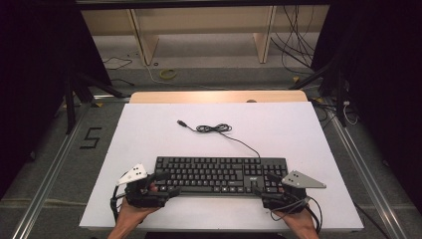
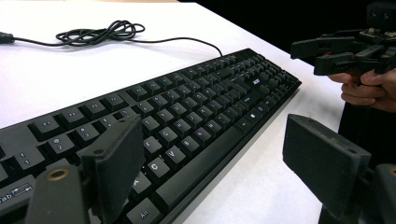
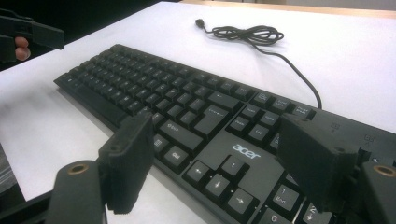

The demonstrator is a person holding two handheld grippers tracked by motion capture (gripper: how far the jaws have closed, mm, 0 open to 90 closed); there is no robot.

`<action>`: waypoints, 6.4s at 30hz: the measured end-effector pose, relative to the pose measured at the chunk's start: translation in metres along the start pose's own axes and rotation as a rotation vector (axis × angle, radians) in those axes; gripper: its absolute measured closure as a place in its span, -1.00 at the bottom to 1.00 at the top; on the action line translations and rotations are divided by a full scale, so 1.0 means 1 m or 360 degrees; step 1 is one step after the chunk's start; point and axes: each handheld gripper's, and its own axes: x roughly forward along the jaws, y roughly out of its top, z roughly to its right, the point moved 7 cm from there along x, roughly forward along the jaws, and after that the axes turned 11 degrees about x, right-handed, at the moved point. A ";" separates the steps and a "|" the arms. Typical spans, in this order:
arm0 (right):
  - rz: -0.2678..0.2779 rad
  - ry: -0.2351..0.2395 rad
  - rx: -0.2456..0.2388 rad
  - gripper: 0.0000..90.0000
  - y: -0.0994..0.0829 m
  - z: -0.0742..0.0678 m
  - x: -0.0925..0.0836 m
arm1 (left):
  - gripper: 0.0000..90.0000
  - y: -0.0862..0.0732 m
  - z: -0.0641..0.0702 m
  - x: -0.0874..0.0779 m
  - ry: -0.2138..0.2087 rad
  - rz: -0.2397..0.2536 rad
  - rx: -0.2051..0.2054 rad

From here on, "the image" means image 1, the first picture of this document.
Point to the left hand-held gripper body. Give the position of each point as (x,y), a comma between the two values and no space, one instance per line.
(142,199)

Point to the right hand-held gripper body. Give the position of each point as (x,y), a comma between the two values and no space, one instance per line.
(300,182)

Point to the black computer keyboard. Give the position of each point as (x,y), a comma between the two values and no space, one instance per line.
(205,172)

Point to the person's left hand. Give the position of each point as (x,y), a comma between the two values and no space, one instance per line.
(132,215)

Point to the person's right hand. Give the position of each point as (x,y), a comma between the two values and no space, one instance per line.
(302,220)

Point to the light wooden table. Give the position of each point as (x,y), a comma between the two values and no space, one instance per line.
(199,97)

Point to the black metal stand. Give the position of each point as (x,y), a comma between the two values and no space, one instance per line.
(340,99)
(70,109)

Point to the yellow tape roll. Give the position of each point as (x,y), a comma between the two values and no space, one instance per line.
(167,74)

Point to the dark curtain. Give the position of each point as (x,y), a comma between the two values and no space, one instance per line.
(381,83)
(33,83)

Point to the light wooden shelf unit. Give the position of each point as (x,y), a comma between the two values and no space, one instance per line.
(149,43)

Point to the aluminium floor rail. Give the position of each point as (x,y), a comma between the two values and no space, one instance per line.
(368,179)
(49,172)

